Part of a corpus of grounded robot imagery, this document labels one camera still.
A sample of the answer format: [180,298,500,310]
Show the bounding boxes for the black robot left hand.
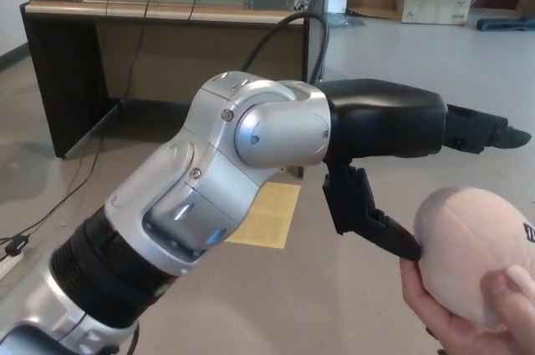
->
[317,77,532,263]

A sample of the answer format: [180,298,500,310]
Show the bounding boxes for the person's bare hand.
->
[399,256,535,355]

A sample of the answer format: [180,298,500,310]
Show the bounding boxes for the pink plush dumpling with sunglasses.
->
[412,187,535,327]

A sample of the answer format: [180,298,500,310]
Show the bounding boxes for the clear plastic bag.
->
[326,13,365,29]

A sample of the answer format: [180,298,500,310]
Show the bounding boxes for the flat cardboard sheet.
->
[347,3,403,22]

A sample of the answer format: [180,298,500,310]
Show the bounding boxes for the yellow paper sheet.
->
[225,181,302,250]

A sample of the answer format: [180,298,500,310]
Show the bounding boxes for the blue foam piece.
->
[476,16,535,33]

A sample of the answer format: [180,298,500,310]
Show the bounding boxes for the black desk with wooden top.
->
[19,0,331,179]

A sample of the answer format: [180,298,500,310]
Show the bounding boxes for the black power adapter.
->
[4,236,30,255]

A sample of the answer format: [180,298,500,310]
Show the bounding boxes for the white power strip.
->
[0,254,22,281]

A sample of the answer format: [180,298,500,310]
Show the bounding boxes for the thick black wrist cable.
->
[242,11,331,84]

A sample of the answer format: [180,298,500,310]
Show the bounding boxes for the long black power cable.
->
[0,0,162,247]

